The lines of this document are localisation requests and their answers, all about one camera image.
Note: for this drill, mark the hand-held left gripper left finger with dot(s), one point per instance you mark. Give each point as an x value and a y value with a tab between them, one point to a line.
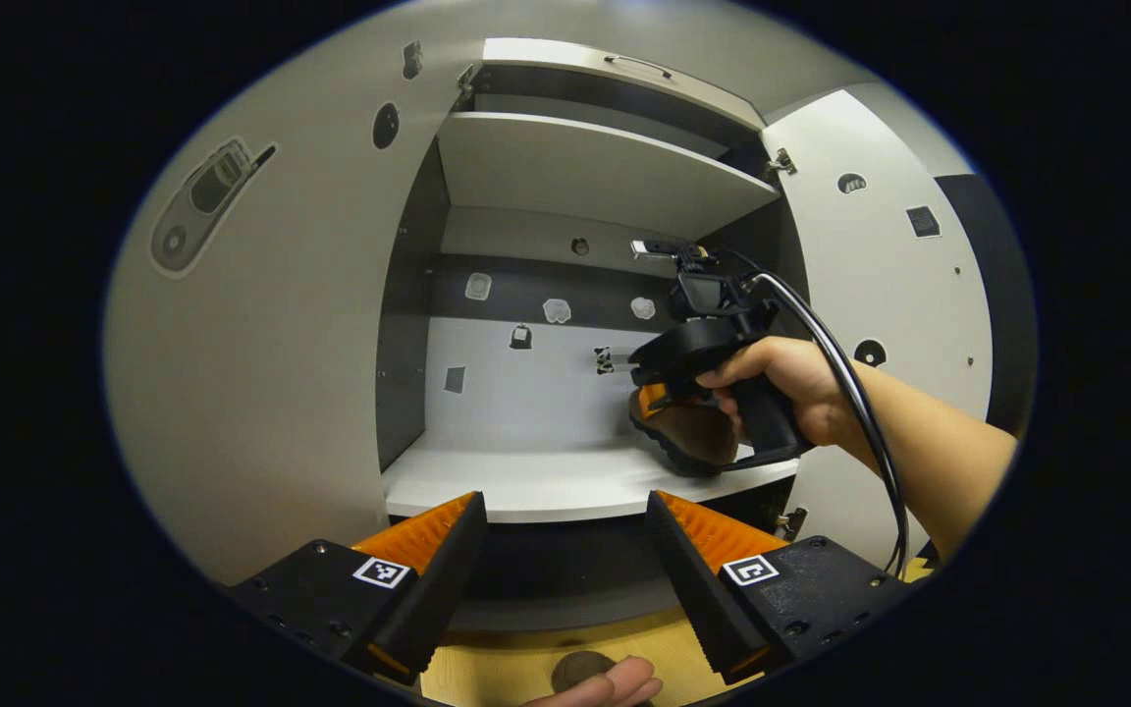
443	579

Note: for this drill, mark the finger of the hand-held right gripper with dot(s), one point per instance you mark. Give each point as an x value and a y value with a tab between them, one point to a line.
654	397

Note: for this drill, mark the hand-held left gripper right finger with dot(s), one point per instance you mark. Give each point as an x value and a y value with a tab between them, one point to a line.
688	579

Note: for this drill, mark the brown fuzzy shoe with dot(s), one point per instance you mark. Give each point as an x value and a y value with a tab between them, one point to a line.
580	670
693	437

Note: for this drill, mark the white shoe cabinet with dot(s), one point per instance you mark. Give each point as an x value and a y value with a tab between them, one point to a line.
546	481

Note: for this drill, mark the white cabinet door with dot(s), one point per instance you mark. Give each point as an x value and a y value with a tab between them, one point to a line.
281	393
899	295

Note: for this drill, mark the white cabinet drawer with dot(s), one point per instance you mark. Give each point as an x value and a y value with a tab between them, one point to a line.
615	83

